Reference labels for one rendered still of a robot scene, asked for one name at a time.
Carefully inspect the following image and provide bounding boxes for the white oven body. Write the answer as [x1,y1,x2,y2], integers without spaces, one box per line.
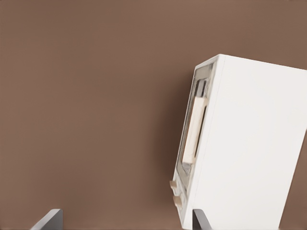
[171,54,307,230]

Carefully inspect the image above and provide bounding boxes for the pale oven door handle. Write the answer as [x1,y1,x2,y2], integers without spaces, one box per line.
[182,95,208,164]

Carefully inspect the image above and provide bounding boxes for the white glass oven door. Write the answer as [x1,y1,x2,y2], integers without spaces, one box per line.
[177,62,214,177]

